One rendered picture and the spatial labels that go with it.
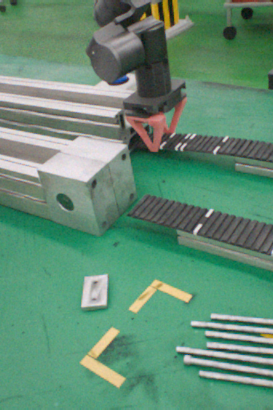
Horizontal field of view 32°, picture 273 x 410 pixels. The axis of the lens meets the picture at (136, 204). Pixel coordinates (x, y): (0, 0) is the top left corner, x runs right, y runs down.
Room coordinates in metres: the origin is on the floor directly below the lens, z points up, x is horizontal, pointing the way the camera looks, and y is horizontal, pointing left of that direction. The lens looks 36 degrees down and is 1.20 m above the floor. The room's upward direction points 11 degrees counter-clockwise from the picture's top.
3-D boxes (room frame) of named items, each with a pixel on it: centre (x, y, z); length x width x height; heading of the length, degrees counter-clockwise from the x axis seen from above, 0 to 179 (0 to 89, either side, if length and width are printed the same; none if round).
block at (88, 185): (0.60, 0.05, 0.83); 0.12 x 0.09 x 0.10; 141
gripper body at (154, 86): (0.73, -0.06, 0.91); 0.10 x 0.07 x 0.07; 141
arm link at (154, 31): (0.72, -0.06, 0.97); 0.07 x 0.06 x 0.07; 132
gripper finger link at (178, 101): (0.74, -0.07, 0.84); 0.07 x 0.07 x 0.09; 51
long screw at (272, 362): (0.29, -0.06, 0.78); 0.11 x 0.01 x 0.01; 67
